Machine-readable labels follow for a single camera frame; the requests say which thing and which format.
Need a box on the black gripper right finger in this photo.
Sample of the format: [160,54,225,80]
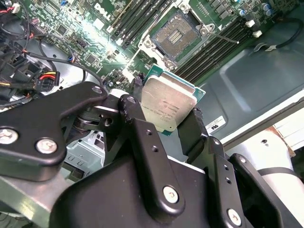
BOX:
[177,107,289,228]

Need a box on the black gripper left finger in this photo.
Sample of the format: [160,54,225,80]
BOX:
[0,73,187,220]

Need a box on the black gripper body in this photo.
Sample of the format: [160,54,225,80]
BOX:
[48,154,223,228]

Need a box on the silver green CPU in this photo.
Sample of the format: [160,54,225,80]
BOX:
[140,63,207,137]

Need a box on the metal locking lever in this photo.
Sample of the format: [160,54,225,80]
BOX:
[212,32,240,45]

